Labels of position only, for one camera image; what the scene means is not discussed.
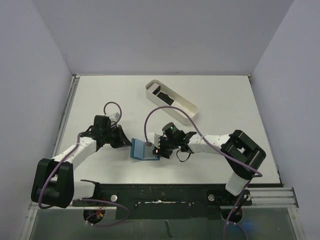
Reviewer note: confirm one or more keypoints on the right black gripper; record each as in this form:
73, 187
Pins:
160, 146

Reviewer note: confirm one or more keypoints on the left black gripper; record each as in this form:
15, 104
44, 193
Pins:
122, 141

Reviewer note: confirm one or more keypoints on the blue leather card holder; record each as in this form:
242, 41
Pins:
140, 151

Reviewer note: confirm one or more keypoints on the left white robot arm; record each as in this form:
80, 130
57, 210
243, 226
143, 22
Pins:
54, 184

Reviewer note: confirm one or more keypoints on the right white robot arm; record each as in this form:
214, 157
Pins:
242, 154

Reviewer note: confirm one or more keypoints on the black card in tray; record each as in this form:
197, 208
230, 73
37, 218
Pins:
165, 98

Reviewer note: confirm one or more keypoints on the white oblong tray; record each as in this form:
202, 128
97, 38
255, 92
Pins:
179, 101

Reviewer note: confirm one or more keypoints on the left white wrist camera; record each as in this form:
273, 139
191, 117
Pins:
115, 117

